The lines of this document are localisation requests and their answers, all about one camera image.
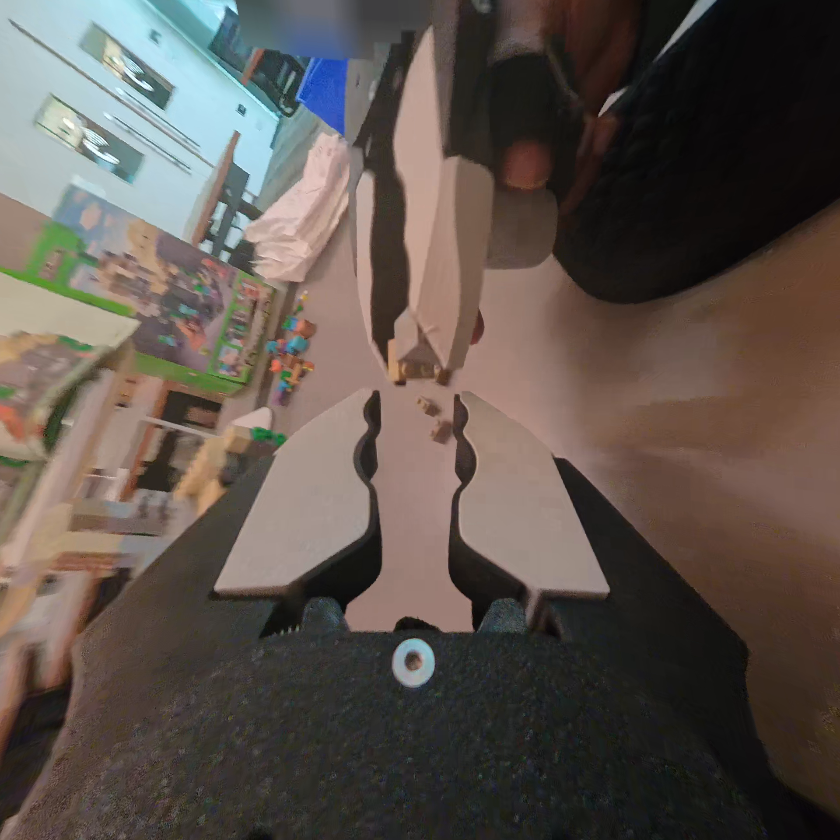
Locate wood-top office table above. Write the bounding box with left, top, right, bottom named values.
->
left=187, top=128, right=263, bottom=257

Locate person's right hand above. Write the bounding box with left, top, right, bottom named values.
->
left=502, top=0, right=642, bottom=219

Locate pile of colourful toy bricks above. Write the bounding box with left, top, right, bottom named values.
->
left=266, top=292, right=319, bottom=408

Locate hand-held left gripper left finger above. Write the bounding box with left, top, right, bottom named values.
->
left=211, top=387, right=384, bottom=614

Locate green printed toy set box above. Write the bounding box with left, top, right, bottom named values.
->
left=26, top=184, right=280, bottom=398

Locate grey toy brick castle model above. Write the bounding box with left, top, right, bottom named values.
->
left=0, top=367, right=290, bottom=690

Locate grey square toy brick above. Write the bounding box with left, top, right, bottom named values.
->
left=392, top=314, right=439, bottom=368

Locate grey desk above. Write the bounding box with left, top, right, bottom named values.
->
left=217, top=98, right=840, bottom=802

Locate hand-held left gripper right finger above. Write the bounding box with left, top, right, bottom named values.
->
left=448, top=390, right=611, bottom=616

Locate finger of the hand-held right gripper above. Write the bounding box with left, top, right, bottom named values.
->
left=354, top=167, right=413, bottom=368
left=392, top=26, right=494, bottom=373

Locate blue plastic bin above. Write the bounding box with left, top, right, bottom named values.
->
left=295, top=58, right=349, bottom=135

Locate open printed cardboard box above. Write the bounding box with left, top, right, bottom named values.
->
left=0, top=272, right=142, bottom=463

